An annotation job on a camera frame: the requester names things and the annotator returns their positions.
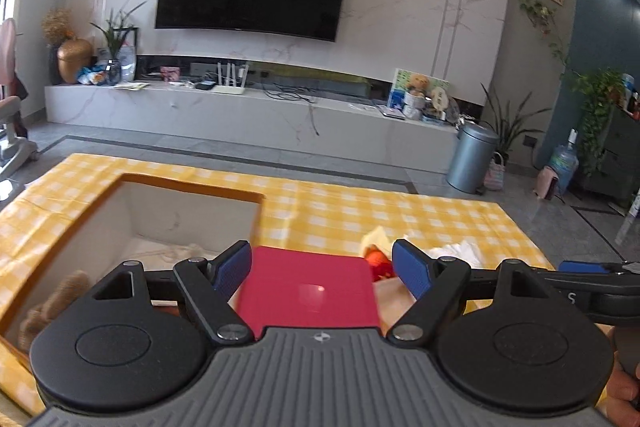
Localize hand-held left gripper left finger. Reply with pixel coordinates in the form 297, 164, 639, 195
92, 240, 255, 347

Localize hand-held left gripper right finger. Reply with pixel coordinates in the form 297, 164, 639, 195
386, 238, 551, 347

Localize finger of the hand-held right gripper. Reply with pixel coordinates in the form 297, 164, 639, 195
557, 259, 640, 279

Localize orange cardboard box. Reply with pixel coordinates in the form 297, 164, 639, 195
0, 173, 266, 375

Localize beige knotted rope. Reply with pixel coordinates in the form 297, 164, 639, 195
19, 269, 93, 353

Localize person's right hand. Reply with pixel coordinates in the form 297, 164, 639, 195
602, 328, 640, 427

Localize pale yellow cloth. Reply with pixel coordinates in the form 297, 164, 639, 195
361, 227, 393, 253

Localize red box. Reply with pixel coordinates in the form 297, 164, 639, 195
235, 246, 381, 340

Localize pink plastic stool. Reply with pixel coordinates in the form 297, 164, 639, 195
534, 164, 561, 200

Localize yellow checkered tablecloth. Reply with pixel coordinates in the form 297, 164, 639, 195
0, 152, 556, 418

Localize blue water bottle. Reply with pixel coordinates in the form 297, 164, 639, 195
550, 128, 580, 192

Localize dark grey cabinet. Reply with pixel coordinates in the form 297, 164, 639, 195
580, 107, 640, 208

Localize grey trash can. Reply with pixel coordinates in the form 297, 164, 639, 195
446, 122, 500, 194

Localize white marble TV cabinet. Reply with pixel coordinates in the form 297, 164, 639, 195
44, 79, 461, 174

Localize floor plant in woven pot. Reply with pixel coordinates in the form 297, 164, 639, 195
480, 82, 553, 192

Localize leafy pothos plant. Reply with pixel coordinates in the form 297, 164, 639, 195
570, 67, 628, 178

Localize white decorative ornament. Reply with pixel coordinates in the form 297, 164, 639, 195
429, 84, 451, 122

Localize assorted small bottles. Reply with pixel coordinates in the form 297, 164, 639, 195
620, 74, 640, 120

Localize white router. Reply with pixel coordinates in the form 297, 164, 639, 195
214, 62, 251, 96

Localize teddy bear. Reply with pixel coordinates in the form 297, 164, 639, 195
404, 72, 430, 120

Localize blue snack bag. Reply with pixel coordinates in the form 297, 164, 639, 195
76, 64, 108, 86

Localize hanging vine plant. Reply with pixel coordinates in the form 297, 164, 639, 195
517, 0, 576, 68

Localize green plant in glass vase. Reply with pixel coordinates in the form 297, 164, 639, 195
90, 1, 148, 85

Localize gold vase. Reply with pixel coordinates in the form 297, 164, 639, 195
56, 38, 93, 85

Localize dried flowers in dark vase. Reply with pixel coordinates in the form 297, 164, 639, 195
41, 7, 76, 85

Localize pink desk chair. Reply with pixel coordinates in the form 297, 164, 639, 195
0, 19, 40, 198

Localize black cable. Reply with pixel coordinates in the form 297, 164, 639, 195
262, 77, 321, 138

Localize black picture frame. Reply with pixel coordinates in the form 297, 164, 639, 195
112, 27, 138, 82

